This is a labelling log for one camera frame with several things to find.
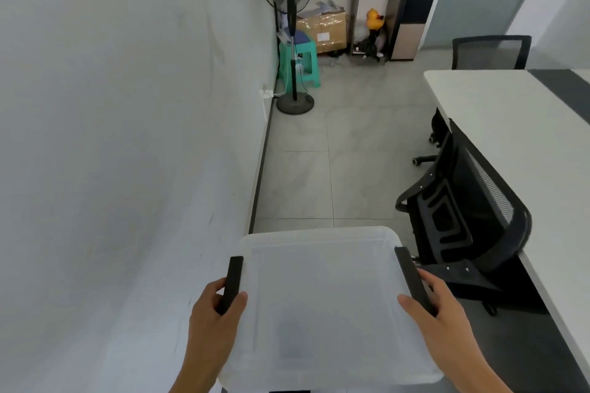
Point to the beige and black cabinet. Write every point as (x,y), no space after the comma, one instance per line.
(412,24)

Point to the person's left forearm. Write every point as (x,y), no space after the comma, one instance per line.
(196,374)

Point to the translucent plastic storage box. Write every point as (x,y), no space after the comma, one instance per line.
(322,296)

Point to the person's left thumb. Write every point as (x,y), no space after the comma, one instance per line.
(235,307)

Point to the black toy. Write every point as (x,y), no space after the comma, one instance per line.
(368,45)

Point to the black standing fan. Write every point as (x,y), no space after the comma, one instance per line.
(291,38)

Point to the brown cardboard box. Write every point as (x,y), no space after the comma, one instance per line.
(325,31)

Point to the white table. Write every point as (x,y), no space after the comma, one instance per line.
(507,116)

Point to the person's right thumb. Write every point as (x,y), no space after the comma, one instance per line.
(412,309)

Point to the yellow rubber duck toy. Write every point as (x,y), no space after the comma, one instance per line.
(374,19)

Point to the person's right hand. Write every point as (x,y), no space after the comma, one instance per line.
(447,328)

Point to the person's right forearm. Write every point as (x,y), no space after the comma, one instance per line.
(474,374)

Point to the black mesh office chair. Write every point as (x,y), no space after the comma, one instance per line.
(491,52)
(470,222)

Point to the green plastic stool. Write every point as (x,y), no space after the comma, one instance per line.
(309,51)

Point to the person's left hand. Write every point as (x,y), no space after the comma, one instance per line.
(207,323)

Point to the blue item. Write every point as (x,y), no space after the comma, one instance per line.
(302,37)

